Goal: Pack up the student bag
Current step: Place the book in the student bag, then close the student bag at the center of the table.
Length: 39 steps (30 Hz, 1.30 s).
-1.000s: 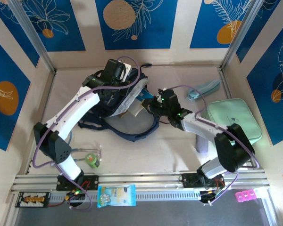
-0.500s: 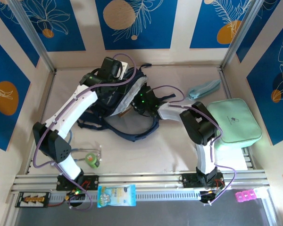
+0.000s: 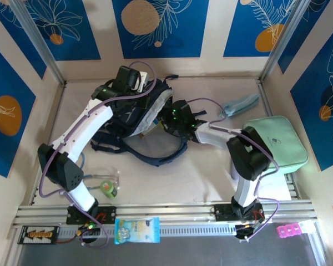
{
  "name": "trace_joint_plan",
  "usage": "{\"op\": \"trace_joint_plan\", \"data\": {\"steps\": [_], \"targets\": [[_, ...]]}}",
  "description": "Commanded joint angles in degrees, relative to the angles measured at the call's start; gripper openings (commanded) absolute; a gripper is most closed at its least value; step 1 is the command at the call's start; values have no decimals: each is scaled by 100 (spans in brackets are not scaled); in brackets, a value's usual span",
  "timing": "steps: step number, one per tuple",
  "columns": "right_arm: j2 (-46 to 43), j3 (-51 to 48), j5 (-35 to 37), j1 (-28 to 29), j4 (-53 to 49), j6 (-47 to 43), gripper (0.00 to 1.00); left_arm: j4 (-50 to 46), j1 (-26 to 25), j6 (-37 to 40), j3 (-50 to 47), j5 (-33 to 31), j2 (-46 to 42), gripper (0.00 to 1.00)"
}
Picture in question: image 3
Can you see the mint green zip case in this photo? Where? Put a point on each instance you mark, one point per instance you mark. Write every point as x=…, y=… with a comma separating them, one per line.
x=288, y=138

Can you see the black power distribution board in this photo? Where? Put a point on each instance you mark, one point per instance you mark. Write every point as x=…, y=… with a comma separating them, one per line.
x=37, y=235

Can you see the blue stethoscope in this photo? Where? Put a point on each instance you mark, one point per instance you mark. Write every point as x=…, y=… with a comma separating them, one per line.
x=82, y=160

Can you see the aluminium corner post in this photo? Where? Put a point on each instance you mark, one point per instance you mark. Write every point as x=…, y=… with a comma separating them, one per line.
x=283, y=36
x=41, y=50

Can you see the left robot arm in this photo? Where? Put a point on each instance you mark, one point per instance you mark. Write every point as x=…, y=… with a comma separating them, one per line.
x=72, y=133

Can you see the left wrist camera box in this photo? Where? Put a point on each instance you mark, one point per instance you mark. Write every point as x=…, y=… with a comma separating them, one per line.
x=143, y=81

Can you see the clear plastic box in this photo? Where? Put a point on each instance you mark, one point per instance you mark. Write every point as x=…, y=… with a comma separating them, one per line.
x=307, y=227

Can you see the aluminium rail frame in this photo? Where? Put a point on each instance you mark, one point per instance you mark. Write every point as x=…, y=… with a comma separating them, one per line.
x=183, y=210

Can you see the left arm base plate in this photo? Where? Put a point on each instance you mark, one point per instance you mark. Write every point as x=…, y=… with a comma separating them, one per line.
x=108, y=213

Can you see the navy blue backpack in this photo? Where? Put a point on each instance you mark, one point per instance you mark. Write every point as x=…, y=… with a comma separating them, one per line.
x=155, y=110

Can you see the light blue pencil pouch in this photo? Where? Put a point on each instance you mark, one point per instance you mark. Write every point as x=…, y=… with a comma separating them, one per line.
x=238, y=105

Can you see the blue snack packet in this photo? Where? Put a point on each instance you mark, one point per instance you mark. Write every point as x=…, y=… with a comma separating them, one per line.
x=137, y=231

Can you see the green tape roll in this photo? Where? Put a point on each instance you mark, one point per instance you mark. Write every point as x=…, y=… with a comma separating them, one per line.
x=107, y=187

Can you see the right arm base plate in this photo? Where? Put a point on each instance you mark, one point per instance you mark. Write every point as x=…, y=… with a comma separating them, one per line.
x=222, y=212

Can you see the blue floral wall poster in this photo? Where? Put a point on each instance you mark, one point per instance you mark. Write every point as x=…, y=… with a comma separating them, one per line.
x=308, y=110
x=183, y=27
x=302, y=41
x=72, y=41
x=22, y=47
x=244, y=33
x=5, y=77

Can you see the pink pill box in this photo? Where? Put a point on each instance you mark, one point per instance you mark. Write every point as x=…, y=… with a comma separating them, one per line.
x=288, y=231

